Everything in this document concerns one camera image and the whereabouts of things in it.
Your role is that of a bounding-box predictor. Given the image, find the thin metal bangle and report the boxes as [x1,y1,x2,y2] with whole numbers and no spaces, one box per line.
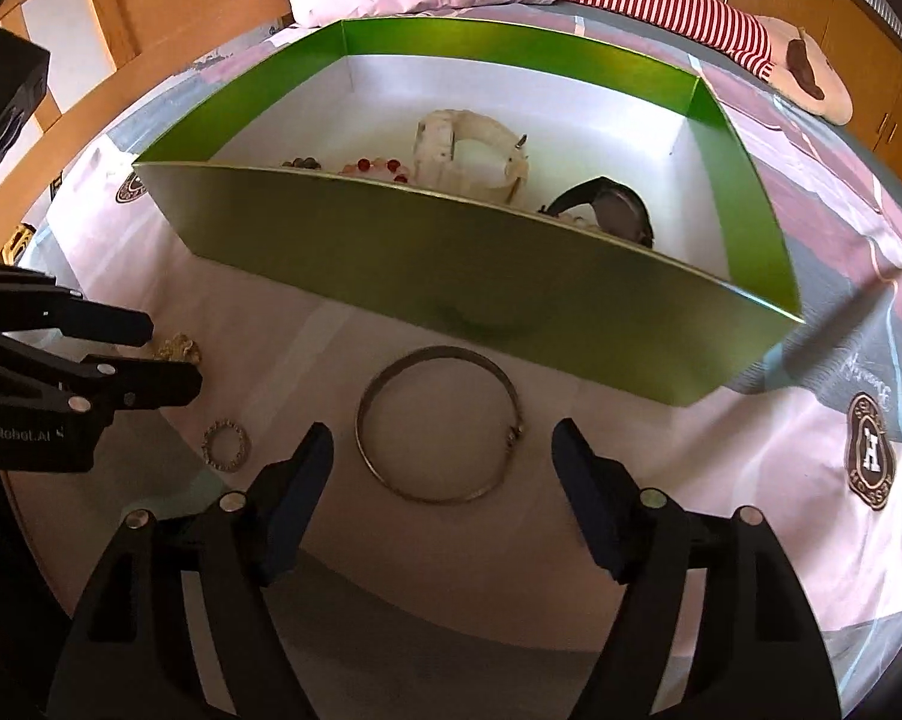
[353,344,527,507]

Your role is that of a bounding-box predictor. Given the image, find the gold trinket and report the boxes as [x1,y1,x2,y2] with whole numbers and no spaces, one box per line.
[154,333,202,366]

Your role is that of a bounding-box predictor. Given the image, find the patterned bed sheet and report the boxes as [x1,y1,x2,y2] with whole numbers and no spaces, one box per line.
[5,7,902,718]

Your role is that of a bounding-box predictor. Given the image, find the white wrist watch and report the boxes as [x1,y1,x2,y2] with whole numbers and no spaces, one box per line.
[413,109,529,206]

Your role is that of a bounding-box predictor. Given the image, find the black wrist watch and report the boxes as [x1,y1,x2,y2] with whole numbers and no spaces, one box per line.
[540,176,654,249]

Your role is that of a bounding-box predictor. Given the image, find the green cardboard box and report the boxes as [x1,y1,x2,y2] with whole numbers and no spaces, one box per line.
[137,18,802,406]

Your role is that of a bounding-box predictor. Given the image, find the striped plush toy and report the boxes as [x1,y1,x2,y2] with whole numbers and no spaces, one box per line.
[570,0,855,125]

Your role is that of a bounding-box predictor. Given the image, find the small silver chain bracelet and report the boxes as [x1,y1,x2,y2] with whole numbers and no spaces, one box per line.
[200,418,254,475]

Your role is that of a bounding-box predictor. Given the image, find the red bead bracelet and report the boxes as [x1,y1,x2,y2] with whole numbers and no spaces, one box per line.
[338,154,415,185]

